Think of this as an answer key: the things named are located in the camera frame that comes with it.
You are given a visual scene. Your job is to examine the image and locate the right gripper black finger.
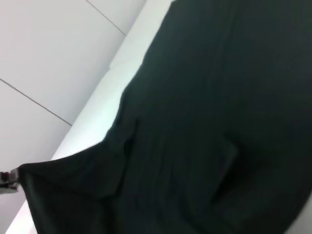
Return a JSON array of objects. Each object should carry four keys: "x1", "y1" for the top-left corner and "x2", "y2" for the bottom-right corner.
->
[{"x1": 0, "y1": 168, "x2": 20, "y2": 195}]

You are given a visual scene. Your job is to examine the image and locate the black shirt with FREE print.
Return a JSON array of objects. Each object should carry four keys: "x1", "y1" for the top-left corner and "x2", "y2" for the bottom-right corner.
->
[{"x1": 18, "y1": 0, "x2": 312, "y2": 234}]

